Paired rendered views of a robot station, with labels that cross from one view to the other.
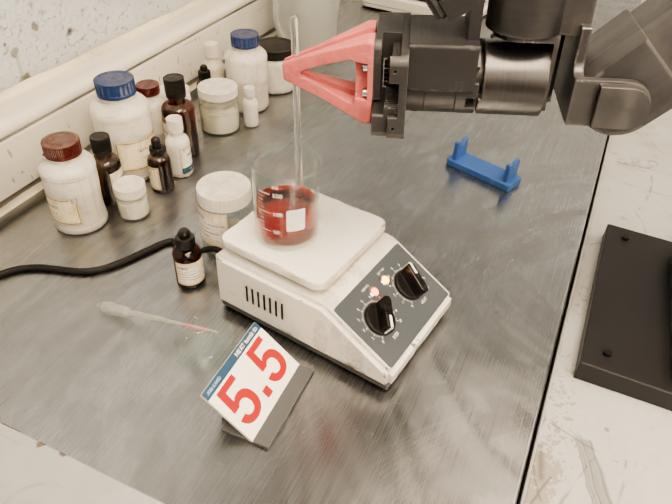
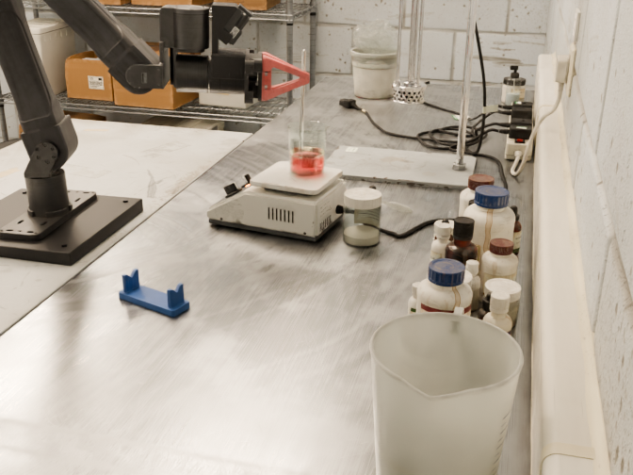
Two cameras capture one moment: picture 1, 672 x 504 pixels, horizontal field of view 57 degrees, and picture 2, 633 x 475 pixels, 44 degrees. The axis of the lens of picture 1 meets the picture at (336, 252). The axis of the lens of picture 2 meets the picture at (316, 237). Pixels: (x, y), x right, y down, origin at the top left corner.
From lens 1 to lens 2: 170 cm
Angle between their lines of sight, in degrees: 117
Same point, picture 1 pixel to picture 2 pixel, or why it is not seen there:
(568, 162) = (49, 323)
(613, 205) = (38, 288)
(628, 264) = (76, 233)
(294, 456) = not seen: hidden behind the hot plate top
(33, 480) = (379, 172)
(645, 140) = not seen: outside the picture
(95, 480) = (355, 173)
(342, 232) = (275, 174)
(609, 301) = (106, 217)
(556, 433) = (162, 198)
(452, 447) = (212, 192)
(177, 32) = (543, 282)
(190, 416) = not seen: hidden behind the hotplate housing
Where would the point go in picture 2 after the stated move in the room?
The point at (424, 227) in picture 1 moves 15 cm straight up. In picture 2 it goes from (218, 260) to (214, 164)
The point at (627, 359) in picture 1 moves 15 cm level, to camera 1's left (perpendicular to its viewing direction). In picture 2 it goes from (115, 201) to (203, 197)
